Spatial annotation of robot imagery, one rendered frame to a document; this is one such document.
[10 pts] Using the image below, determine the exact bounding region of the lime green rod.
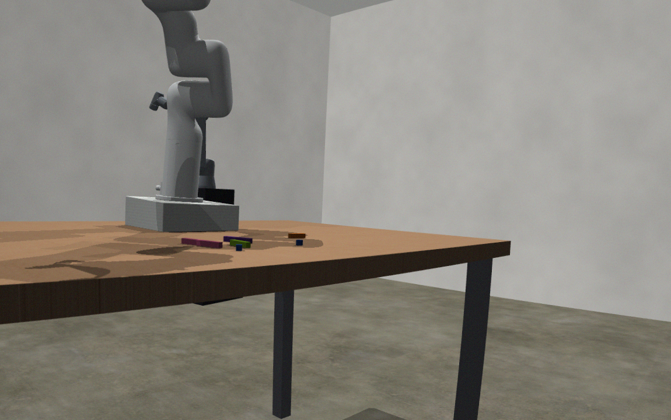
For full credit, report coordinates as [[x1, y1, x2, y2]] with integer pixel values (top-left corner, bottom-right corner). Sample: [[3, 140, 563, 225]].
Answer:
[[230, 240, 251, 248]]

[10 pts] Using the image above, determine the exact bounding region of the purple rod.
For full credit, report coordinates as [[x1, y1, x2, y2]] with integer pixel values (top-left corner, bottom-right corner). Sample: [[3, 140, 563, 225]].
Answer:
[[223, 236, 253, 244]]

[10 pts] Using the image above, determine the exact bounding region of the pink rod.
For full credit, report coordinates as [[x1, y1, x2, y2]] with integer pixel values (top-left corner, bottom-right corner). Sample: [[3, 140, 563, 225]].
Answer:
[[181, 238, 222, 248]]

